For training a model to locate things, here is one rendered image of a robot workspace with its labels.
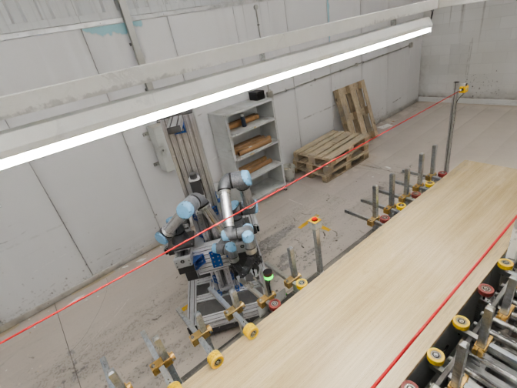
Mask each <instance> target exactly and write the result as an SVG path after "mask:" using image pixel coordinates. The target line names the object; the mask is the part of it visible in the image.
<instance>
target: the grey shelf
mask: <svg viewBox="0 0 517 388"><path fill-rule="evenodd" d="M240 113H244V115H245V116H247V115H251V114H253V113H255V114H256V113H258V115H259V119H256V120H254V121H252V122H249V123H246V125H247V126H246V127H242V125H241V126H239V127H236V128H234V129H231V130H230V128H229V125H228V124H229V123H230V122H233V121H235V120H237V119H240ZM208 119H209V122H210V126H211V129H212V134H213V138H214V141H215V147H216V150H217V153H218V158H219V161H220V165H221V168H222V174H223V175H224V174H226V173H229V172H237V171H239V170H238V168H239V167H241V166H244V165H246V164H248V163H250V162H252V161H255V160H256V159H259V158H261V157H263V156H266V157H267V159H269V158H271V159H272V162H271V163H269V164H268V165H266V166H263V167H262V168H260V169H258V170H256V171H254V172H252V173H250V176H251V178H252V184H251V185H250V187H249V188H250V191H251V194H252V198H253V199H257V200H259V199H261V198H263V197H265V196H267V195H268V194H270V193H272V192H274V191H275V190H277V189H279V188H281V187H282V186H286V182H285V172H284V167H283V161H282V152H281V146H280V141H279V131H278V126H277V121H276V115H275V106H274V100H273V98H265V99H261V100H259V101H253V100H250V99H246V100H244V101H241V102H238V103H235V104H233V105H229V106H227V107H225V108H222V109H218V110H215V111H213V112H210V113H208ZM227 123H228V124H227ZM226 128H227V129H226ZM257 135H264V136H265V137H266V136H267V135H270V136H271V138H272V142H270V143H269V144H267V145H264V146H262V147H260V148H258V149H255V150H253V151H251V152H248V153H246V154H244V155H242V156H238V155H235V150H234V145H236V144H238V143H240V142H243V141H245V140H247V139H250V138H252V137H255V136H257ZM233 151H234V152H233ZM266 174H267V175H266ZM230 196H231V201H233V200H238V201H239V202H241V201H242V198H241V196H240V193H239V191H238V190H237V189H236V188H234V189H231V192H230Z"/></svg>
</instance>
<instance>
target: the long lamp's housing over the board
mask: <svg viewBox="0 0 517 388"><path fill-rule="evenodd" d="M432 24H433V23H432V20H431V18H430V17H424V18H415V19H412V20H409V21H406V22H400V23H398V24H396V25H392V26H386V27H383V28H378V29H375V30H371V31H369V32H363V33H361V34H357V35H353V36H349V37H346V38H341V39H338V40H335V41H332V42H326V43H324V44H321V45H315V46H312V47H309V48H304V49H301V50H298V51H294V52H290V53H286V54H284V55H278V56H276V57H272V58H269V59H266V60H265V61H261V62H260V61H257V62H253V63H249V64H247V65H241V66H238V67H235V68H232V69H227V70H224V71H220V72H216V73H212V74H209V75H204V76H201V77H198V78H195V79H190V80H187V81H184V82H179V83H175V84H172V85H167V86H164V87H161V88H158V89H153V90H150V91H147V92H142V93H139V94H135V95H130V96H127V97H124V98H121V99H116V100H113V101H110V102H104V103H102V104H98V105H94V106H90V107H87V108H84V109H79V110H75V111H73V112H67V113H65V114H61V115H57V116H53V117H50V118H47V119H42V120H38V121H36V122H30V123H27V124H24V125H19V126H16V127H13V128H10V129H5V130H2V131H0V160H2V159H7V158H9V157H12V156H16V155H19V154H22V153H25V152H29V151H32V150H34V149H39V148H41V147H44V146H49V145H51V144H54V143H57V142H61V141H64V140H67V139H71V138H74V137H77V136H80V135H84V134H87V133H90V132H94V131H96V130H99V129H103V128H106V127H109V126H112V125H116V124H119V123H122V122H126V121H129V120H132V119H136V118H139V117H142V116H144V115H149V114H152V113H154V112H158V111H162V110H164V109H168V108H171V107H174V106H177V105H181V104H184V103H186V102H191V101H194V100H196V99H201V98H204V97H206V96H209V95H214V94H216V93H219V92H224V91H226V90H229V89H233V88H236V87H239V86H241V85H246V84H249V83H251V82H256V81H258V80H261V79H266V78H268V77H271V76H274V75H278V74H281V73H283V72H288V71H291V70H293V69H298V68H301V67H303V66H307V65H311V64H313V63H316V62H320V61H323V60H326V59H330V58H333V57H336V56H339V55H343V54H345V53H349V52H353V51H355V50H359V49H363V48H365V47H369V46H371V45H375V44H379V43H381V42H385V41H388V40H391V39H394V38H398V37H401V36H403V35H407V34H411V33H413V32H417V31H421V30H423V29H426V28H429V32H431V31H432Z"/></svg>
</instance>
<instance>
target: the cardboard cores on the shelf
mask: <svg viewBox="0 0 517 388"><path fill-rule="evenodd" d="M256 119H259V114H258V113H256V114H255V113H253V114H251V115H247V116H245V121H246V123H249V122H252V121H254V120H256ZM228 125H229V128H230V130H231V129H234V128H236V127H239V126H241V125H242V122H241V119H237V120H235V121H233V122H230V123H229V124H228ZM270 142H272V138H271V136H270V135H267V136H266V137H265V136H264V135H257V136H255V137H252V138H250V139H247V140H245V141H243V142H240V143H238V144H236V145H234V150H235V155H238V156H242V155H244V154H246V153H248V152H251V151H253V150H255V149H258V148H260V147H262V146H265V145H267V144H269V143H270ZM271 162H272V159H271V158H269V159H267V157H266V156H263V157H261V158H259V159H256V160H255V161H252V162H250V163H248V164H246V165H244V166H241V167H239V168H238V170H239V171H242V170H248V171H249V173H252V172H254V171H256V170H258V169H260V168H262V167H263V166H266V165H268V164H269V163H271Z"/></svg>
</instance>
